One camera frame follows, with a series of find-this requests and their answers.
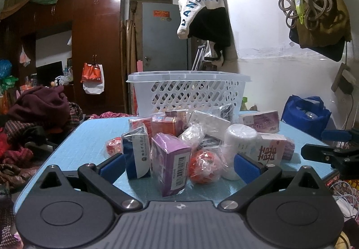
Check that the grey metal door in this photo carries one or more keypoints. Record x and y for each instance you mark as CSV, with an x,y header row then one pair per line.
x,y
162,41

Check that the blue tote bag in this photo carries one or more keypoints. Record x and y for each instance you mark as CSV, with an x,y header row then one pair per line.
x,y
305,114

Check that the black television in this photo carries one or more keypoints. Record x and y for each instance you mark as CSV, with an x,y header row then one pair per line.
x,y
49,71

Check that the pale hanging plastic bag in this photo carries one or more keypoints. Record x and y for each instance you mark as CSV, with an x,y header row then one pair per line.
x,y
23,57

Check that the dark red box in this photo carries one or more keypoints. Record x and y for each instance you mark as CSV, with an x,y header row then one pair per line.
x,y
175,114

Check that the pink and purple box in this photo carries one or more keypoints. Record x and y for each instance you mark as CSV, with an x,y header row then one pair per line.
x,y
259,121

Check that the silver plastic-wrapped box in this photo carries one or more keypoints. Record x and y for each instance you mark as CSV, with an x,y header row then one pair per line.
x,y
209,141

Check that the orange and white plastic bag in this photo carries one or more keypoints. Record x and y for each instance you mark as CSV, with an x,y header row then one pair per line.
x,y
92,78

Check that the small gauze roll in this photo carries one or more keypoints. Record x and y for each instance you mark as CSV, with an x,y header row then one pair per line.
x,y
192,134

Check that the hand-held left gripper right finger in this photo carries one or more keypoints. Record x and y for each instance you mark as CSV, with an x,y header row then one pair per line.
x,y
246,166

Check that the grey metal tube frame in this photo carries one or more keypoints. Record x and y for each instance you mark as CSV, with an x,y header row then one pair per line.
x,y
199,54

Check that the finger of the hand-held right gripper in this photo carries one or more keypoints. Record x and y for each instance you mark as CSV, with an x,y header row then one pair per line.
x,y
336,135
322,153

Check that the navy and white box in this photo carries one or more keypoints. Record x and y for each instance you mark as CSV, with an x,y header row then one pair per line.
x,y
137,153

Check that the dark patterned packet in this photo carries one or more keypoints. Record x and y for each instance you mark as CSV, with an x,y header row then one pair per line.
x,y
227,111

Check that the small red ball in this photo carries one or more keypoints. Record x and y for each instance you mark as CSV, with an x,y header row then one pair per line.
x,y
114,146

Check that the white power adapter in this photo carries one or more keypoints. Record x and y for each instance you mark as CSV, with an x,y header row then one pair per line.
x,y
348,80

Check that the long white box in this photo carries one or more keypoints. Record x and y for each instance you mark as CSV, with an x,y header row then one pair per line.
x,y
207,120

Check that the maroon cloth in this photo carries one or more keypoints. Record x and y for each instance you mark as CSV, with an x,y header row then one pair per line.
x,y
42,106

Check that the orange box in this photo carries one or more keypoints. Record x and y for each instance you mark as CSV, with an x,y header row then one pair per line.
x,y
165,127

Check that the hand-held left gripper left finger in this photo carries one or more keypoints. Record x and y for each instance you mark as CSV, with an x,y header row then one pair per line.
x,y
112,168

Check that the white plastic lattice basket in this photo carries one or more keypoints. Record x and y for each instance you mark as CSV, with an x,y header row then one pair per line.
x,y
182,92

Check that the brown wooden wardrobe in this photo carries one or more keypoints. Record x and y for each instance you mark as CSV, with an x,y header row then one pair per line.
x,y
95,27

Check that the olive hanging bag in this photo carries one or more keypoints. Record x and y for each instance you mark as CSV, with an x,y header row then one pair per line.
x,y
325,22

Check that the pile of clothes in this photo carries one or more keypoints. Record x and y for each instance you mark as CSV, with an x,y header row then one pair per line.
x,y
42,132

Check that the blue plastic bag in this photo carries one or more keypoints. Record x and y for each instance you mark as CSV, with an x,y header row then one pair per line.
x,y
4,67

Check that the pink cloth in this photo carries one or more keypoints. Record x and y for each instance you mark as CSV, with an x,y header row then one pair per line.
x,y
109,115

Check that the large white bandage roll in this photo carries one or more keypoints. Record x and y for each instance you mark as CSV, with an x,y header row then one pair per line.
x,y
238,139

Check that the green packets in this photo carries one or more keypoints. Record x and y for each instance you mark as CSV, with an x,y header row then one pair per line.
x,y
8,82

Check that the white box with red print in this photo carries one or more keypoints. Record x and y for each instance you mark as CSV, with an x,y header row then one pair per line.
x,y
270,150

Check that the red and white box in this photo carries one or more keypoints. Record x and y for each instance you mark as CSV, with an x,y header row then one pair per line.
x,y
138,122

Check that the wooden poles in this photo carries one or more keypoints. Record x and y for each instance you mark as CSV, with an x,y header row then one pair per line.
x,y
130,50

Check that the large red ball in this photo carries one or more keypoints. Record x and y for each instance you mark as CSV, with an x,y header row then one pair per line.
x,y
203,166

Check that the black hanging garment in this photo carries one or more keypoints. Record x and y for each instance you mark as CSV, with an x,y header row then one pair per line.
x,y
210,24

